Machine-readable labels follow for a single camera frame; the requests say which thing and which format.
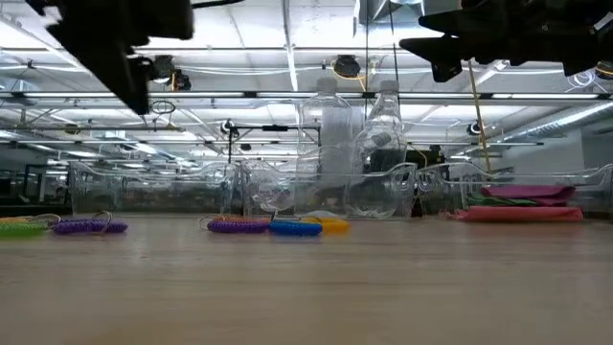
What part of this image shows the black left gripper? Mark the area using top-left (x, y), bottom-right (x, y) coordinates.
top-left (26, 0), bottom-right (195, 116)

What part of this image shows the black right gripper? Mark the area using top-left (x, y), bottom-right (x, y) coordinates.
top-left (399, 0), bottom-right (564, 82)

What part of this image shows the purple coil wristband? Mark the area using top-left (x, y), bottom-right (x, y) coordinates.
top-left (51, 218), bottom-right (119, 229)
top-left (59, 220), bottom-right (129, 236)
top-left (205, 218), bottom-right (271, 235)

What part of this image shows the magenta cloth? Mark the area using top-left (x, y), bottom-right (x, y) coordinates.
top-left (480, 184), bottom-right (577, 208)

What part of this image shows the red-orange coil wristband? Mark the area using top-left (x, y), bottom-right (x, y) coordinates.
top-left (216, 215), bottom-right (273, 224)

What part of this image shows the green coil wristband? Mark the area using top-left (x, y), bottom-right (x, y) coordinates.
top-left (0, 221), bottom-right (50, 238)

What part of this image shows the pink cloth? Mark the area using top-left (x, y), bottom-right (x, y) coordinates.
top-left (449, 205), bottom-right (585, 223)

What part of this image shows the blue coil wristband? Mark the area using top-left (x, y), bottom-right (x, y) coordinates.
top-left (268, 219), bottom-right (324, 238)

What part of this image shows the black ceiling spotlight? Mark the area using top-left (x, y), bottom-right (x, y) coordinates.
top-left (331, 54), bottom-right (362, 80)
top-left (148, 54), bottom-right (193, 92)

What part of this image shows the long ceiling light bar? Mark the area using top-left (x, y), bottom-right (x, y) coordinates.
top-left (0, 89), bottom-right (613, 107)

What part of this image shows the black hanging cable loop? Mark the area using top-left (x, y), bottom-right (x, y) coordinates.
top-left (148, 99), bottom-right (177, 115)

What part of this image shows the long black cable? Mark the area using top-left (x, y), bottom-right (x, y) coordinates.
top-left (386, 0), bottom-right (399, 82)

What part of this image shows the yellow cable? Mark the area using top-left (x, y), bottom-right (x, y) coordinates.
top-left (467, 59), bottom-right (494, 174)

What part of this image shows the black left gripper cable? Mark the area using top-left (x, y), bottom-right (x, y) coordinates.
top-left (191, 0), bottom-right (246, 10)

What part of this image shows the silver ventilation duct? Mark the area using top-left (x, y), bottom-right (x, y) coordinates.
top-left (502, 103), bottom-right (613, 143)

